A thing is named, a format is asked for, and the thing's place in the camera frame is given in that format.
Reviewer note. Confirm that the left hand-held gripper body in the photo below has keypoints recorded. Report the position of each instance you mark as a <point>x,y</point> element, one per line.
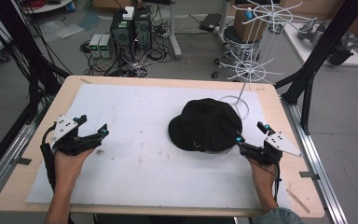
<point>71,143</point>

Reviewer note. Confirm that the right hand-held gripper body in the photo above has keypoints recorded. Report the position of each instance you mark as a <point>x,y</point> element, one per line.
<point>262,154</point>

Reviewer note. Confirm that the black hat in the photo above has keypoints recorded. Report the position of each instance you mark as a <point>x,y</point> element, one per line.
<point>206,124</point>

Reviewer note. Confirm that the person's right hand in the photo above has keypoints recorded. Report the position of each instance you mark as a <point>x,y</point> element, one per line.
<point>264,177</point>

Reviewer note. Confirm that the person's left hand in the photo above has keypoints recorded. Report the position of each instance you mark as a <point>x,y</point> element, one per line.
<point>66,169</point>

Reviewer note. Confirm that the black tape piece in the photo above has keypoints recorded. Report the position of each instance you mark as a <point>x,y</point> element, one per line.
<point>309,175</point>
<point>24,161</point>

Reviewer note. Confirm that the white table mat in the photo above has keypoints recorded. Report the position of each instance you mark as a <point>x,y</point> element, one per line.
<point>143,174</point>

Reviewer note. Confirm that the grey power supply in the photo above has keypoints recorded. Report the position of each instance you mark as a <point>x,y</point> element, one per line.
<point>95,46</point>
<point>106,46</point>

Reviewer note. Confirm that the black computer tower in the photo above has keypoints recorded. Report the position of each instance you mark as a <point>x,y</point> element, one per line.
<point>143,29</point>
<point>121,34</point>

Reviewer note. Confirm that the round metal stool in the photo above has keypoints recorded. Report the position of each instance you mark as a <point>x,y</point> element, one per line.
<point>233,37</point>

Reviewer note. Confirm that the brown cardboard box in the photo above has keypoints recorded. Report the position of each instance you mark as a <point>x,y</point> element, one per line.
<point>241,29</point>

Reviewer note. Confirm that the white board with robot parts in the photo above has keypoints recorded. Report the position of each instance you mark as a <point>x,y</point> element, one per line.
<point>323,43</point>

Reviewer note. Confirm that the white table leg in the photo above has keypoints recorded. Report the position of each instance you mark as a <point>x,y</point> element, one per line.
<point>223,21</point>
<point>174,34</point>

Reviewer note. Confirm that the white box on tower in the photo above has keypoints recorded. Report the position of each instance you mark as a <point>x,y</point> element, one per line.
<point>128,13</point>

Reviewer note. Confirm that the black flat device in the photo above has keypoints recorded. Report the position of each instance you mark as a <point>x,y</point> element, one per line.
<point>210,22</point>

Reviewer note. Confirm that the aluminium rail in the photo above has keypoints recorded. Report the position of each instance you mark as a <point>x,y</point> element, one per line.
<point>6,161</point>
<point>318,161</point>

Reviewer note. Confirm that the black metal frame post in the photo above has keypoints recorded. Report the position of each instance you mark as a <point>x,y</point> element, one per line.
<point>24,53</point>
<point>320,53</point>

